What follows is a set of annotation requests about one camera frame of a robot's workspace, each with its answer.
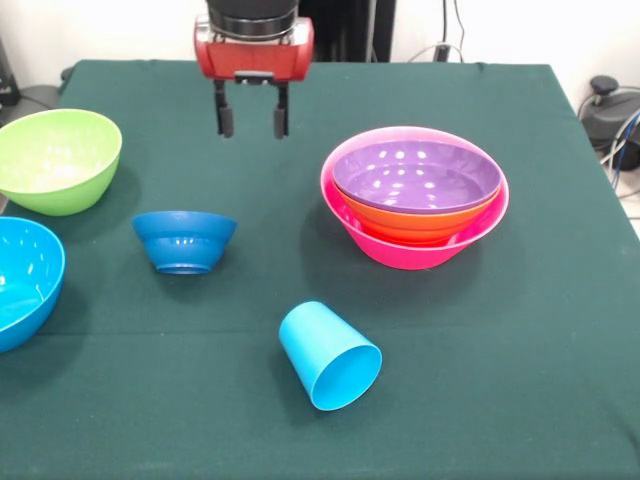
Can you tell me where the pink bowl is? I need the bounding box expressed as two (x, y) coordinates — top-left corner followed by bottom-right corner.
(320, 125), (511, 271)

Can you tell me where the light blue cup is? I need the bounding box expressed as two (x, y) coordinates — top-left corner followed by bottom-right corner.
(278, 300), (384, 412)

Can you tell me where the black box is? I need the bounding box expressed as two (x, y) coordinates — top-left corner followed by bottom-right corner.
(0, 37), (21, 107)

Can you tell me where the dark green table cloth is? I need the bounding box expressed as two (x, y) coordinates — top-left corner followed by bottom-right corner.
(0, 59), (640, 480)

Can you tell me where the light blue bowl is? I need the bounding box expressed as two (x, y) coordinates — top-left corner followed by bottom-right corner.
(0, 215), (67, 354)

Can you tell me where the black hanging cable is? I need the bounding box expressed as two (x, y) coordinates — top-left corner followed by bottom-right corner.
(452, 0), (467, 64)

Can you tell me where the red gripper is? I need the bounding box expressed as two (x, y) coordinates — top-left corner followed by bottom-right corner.
(193, 18), (316, 141)

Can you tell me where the purple bowl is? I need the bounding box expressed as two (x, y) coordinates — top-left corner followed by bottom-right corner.
(332, 139), (503, 214)

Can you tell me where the tangle of cables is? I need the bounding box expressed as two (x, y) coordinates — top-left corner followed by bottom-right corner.
(597, 107), (640, 201)

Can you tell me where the small dark blue bowl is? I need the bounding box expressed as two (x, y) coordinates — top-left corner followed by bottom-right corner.
(131, 210), (238, 276)

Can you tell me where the lime green bowl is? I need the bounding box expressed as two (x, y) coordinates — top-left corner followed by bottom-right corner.
(0, 108), (124, 217)

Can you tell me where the large orange bowl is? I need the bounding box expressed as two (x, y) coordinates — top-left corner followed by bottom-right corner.
(333, 183), (503, 247)

